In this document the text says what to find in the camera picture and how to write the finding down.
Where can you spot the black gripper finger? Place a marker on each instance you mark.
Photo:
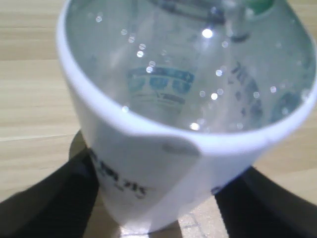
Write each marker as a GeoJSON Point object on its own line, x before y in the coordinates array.
{"type": "Point", "coordinates": [262, 210]}
{"type": "Point", "coordinates": [49, 203]}

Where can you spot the white label bottle black cap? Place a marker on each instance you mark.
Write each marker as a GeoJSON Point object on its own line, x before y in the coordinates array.
{"type": "Point", "coordinates": [153, 161]}

